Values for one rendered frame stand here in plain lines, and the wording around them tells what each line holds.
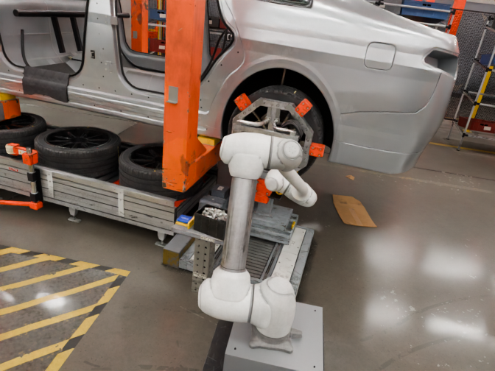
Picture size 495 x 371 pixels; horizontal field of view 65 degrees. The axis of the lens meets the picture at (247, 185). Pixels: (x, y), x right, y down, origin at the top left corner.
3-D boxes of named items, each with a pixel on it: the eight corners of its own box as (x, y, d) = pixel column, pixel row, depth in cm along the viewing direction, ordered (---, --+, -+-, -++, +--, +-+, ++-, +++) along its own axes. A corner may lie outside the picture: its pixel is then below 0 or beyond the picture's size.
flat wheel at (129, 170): (206, 171, 347) (208, 147, 337) (197, 207, 287) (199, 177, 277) (132, 164, 343) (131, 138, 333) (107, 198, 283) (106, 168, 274)
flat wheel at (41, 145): (23, 177, 297) (19, 148, 288) (53, 148, 357) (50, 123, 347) (113, 182, 307) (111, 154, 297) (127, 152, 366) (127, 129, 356)
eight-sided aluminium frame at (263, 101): (303, 184, 269) (318, 107, 247) (302, 188, 264) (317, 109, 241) (230, 168, 281) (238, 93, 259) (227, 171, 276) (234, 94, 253)
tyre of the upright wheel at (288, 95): (343, 140, 276) (287, 65, 267) (340, 150, 255) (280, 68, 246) (272, 187, 306) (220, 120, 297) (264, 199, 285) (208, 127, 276)
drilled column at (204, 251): (211, 285, 250) (216, 230, 232) (205, 296, 241) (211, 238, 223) (197, 282, 252) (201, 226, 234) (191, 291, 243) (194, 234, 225)
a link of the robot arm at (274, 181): (265, 177, 217) (285, 189, 217) (258, 188, 204) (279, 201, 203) (274, 162, 212) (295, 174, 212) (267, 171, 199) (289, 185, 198)
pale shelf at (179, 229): (250, 235, 231) (250, 231, 229) (241, 250, 216) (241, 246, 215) (183, 218, 240) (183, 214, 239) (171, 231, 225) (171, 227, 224)
